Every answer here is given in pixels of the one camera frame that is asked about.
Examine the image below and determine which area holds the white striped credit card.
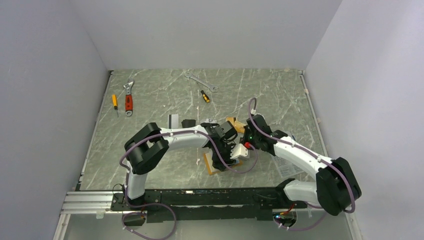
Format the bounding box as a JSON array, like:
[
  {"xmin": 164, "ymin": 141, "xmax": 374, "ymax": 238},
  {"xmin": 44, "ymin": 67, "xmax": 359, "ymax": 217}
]
[{"xmin": 168, "ymin": 114, "xmax": 179, "ymax": 129}]

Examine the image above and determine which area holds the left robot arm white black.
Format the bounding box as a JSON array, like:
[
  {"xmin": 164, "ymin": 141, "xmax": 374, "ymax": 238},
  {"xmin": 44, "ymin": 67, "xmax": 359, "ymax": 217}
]
[{"xmin": 123, "ymin": 121, "xmax": 239, "ymax": 210}]

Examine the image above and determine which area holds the black yellow stubby screwdriver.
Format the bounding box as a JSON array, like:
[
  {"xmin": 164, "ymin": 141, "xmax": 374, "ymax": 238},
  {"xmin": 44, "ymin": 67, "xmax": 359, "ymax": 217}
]
[{"xmin": 200, "ymin": 90, "xmax": 211, "ymax": 103}]

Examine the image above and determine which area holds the purple cable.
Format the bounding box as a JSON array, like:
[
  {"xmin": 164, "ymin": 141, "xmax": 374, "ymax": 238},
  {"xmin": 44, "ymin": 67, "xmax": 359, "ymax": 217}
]
[
  {"xmin": 119, "ymin": 129, "xmax": 259, "ymax": 240},
  {"xmin": 247, "ymin": 97, "xmax": 357, "ymax": 232}
]

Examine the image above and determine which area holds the silver open-end wrench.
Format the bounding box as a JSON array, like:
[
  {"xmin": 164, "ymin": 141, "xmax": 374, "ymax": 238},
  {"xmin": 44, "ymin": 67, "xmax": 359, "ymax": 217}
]
[{"xmin": 184, "ymin": 71, "xmax": 219, "ymax": 93}]

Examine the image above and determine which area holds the black credit card stack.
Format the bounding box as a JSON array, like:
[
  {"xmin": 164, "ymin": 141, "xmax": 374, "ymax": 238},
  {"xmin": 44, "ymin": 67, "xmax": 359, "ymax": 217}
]
[{"xmin": 181, "ymin": 119, "xmax": 197, "ymax": 128}]

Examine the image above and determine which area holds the orange leather card holder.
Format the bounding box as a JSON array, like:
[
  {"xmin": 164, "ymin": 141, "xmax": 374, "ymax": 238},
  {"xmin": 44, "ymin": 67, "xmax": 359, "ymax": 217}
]
[{"xmin": 202, "ymin": 151, "xmax": 243, "ymax": 176}]

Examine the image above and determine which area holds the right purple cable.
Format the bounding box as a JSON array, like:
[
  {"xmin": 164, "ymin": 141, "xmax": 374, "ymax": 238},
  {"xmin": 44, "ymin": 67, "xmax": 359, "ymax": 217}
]
[{"xmin": 247, "ymin": 97, "xmax": 357, "ymax": 232}]

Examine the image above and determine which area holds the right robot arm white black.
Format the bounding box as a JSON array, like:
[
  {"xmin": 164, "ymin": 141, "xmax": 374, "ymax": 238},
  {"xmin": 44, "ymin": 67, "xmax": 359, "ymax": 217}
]
[{"xmin": 243, "ymin": 114, "xmax": 362, "ymax": 216}]

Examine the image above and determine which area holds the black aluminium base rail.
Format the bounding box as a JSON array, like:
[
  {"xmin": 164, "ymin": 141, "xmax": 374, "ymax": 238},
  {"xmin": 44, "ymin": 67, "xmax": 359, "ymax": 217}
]
[{"xmin": 60, "ymin": 187, "xmax": 354, "ymax": 223}]

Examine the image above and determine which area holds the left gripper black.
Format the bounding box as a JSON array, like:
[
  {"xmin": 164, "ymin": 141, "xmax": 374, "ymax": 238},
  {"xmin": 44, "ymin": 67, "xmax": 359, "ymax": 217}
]
[{"xmin": 212, "ymin": 140, "xmax": 238, "ymax": 172}]

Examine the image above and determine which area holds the grey credit card stack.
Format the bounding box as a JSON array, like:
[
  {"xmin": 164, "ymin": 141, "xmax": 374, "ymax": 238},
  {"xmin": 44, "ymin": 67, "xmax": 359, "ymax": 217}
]
[{"xmin": 204, "ymin": 118, "xmax": 217, "ymax": 124}]

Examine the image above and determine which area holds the clear plastic screw box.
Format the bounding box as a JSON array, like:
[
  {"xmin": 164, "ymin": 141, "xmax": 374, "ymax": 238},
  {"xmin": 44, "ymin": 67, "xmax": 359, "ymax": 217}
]
[{"xmin": 271, "ymin": 131, "xmax": 309, "ymax": 179}]

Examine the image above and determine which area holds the red handled adjustable wrench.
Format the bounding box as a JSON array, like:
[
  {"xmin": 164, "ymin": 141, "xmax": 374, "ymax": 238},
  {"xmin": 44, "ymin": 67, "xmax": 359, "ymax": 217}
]
[{"xmin": 123, "ymin": 79, "xmax": 134, "ymax": 117}]

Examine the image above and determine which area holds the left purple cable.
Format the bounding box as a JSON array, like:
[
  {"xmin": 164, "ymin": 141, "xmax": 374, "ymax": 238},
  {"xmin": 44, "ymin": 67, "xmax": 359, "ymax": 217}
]
[{"xmin": 119, "ymin": 129, "xmax": 259, "ymax": 240}]

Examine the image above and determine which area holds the small yellow screwdriver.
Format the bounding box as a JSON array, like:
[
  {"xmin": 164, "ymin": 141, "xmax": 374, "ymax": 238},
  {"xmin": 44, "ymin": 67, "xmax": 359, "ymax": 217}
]
[{"xmin": 112, "ymin": 94, "xmax": 119, "ymax": 117}]

